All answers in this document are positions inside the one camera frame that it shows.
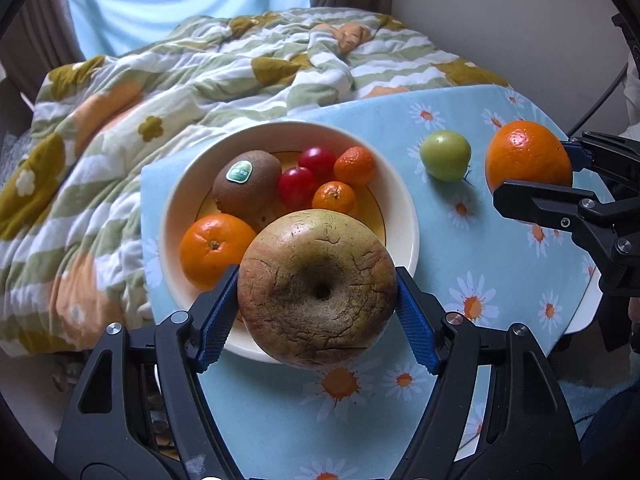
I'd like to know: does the medium orange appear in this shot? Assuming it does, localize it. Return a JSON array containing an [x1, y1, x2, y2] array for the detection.
[[179, 214, 257, 290]]

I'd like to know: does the large orange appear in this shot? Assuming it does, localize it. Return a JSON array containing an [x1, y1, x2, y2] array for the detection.
[[485, 120, 573, 193]]

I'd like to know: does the wrinkled brownish apple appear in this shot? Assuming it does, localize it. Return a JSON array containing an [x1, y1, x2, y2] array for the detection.
[[238, 209, 398, 370]]

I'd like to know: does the large green apple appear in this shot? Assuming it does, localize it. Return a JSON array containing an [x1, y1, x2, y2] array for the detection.
[[420, 130, 472, 182]]

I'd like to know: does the brown kiwi with sticker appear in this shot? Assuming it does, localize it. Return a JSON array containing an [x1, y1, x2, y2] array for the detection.
[[212, 150, 282, 218]]

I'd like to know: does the red cherry tomato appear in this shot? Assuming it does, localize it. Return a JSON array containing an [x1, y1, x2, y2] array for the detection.
[[278, 167, 319, 210], [297, 146, 336, 182]]

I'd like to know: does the right hand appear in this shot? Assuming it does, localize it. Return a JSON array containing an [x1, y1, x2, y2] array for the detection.
[[628, 298, 640, 354]]

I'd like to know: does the blue daisy tablecloth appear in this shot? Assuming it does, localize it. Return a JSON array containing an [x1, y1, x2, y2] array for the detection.
[[141, 87, 601, 479]]

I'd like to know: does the cream duck plate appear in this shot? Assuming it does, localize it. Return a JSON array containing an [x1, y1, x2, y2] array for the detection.
[[158, 120, 421, 365]]

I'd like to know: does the green striped floral quilt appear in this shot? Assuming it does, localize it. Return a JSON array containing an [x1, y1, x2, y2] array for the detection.
[[1, 8, 500, 356]]

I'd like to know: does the left brown curtain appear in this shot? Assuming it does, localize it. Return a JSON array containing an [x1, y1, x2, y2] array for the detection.
[[1, 0, 85, 101]]

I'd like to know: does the black cable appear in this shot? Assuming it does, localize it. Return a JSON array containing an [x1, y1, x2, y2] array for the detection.
[[566, 62, 630, 137]]

